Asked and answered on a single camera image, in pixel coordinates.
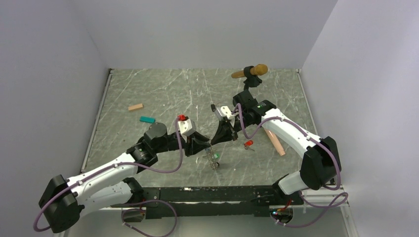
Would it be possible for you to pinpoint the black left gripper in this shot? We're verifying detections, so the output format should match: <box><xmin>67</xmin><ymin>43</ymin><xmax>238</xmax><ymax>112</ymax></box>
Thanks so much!
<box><xmin>154</xmin><ymin>131</ymin><xmax>210</xmax><ymax>158</ymax></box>

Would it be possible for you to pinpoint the red tag key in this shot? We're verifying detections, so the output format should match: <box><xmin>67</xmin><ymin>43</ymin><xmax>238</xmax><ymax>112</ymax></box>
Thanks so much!
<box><xmin>244</xmin><ymin>140</ymin><xmax>254</xmax><ymax>151</ymax></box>

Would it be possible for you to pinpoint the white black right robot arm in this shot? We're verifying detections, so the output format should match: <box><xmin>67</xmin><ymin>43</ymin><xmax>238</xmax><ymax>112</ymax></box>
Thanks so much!
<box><xmin>211</xmin><ymin>90</ymin><xmax>341</xmax><ymax>205</ymax></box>

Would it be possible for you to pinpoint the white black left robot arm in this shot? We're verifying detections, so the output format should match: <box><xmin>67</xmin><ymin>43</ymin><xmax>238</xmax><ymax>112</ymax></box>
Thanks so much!
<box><xmin>33</xmin><ymin>119</ymin><xmax>211</xmax><ymax>234</ymax></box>

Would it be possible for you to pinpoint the teal block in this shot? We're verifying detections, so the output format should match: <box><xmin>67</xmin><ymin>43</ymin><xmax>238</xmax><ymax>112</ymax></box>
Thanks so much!
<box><xmin>139</xmin><ymin>116</ymin><xmax>156</xmax><ymax>123</ymax></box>

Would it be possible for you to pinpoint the black microphone stand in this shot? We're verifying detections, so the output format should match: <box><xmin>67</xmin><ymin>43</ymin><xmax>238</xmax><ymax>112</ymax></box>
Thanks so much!
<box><xmin>243</xmin><ymin>74</ymin><xmax>263</xmax><ymax>91</ymax></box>

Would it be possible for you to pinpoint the tan wooden block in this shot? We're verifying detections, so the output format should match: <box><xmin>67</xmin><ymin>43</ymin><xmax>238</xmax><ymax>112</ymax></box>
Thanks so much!
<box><xmin>128</xmin><ymin>103</ymin><xmax>144</xmax><ymax>112</ymax></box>

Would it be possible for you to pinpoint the gold microphone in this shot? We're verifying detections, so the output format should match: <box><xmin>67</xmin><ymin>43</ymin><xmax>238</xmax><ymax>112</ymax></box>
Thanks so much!
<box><xmin>231</xmin><ymin>64</ymin><xmax>268</xmax><ymax>79</ymax></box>

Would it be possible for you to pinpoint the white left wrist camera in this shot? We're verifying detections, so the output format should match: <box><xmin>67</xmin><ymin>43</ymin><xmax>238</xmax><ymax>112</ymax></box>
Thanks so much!
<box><xmin>177</xmin><ymin>115</ymin><xmax>197</xmax><ymax>137</ymax></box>

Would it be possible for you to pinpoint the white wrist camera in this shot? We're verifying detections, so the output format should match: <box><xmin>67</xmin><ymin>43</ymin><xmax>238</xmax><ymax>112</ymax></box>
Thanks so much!
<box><xmin>214</xmin><ymin>106</ymin><xmax>235</xmax><ymax>121</ymax></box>
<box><xmin>177</xmin><ymin>115</ymin><xmax>197</xmax><ymax>137</ymax></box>

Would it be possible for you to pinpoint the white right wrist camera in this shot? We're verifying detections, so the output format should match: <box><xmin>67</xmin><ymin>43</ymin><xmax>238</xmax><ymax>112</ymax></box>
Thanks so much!
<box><xmin>214</xmin><ymin>106</ymin><xmax>235</xmax><ymax>121</ymax></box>

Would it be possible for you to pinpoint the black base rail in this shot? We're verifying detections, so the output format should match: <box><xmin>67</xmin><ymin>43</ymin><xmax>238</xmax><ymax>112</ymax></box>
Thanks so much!
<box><xmin>109</xmin><ymin>186</ymin><xmax>303</xmax><ymax>220</ymax></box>

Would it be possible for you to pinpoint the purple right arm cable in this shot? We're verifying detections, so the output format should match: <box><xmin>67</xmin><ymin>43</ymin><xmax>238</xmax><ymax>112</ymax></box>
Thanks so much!
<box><xmin>233</xmin><ymin>103</ymin><xmax>349</xmax><ymax>229</ymax></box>

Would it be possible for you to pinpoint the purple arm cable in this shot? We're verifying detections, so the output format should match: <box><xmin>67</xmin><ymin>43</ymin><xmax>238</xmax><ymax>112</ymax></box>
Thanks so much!
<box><xmin>233</xmin><ymin>103</ymin><xmax>349</xmax><ymax>229</ymax></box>
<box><xmin>33</xmin><ymin>119</ymin><xmax>184</xmax><ymax>237</ymax></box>

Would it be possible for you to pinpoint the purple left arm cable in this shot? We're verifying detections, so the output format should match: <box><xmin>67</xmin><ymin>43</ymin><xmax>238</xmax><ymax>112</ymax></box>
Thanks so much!
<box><xmin>33</xmin><ymin>119</ymin><xmax>184</xmax><ymax>237</ymax></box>

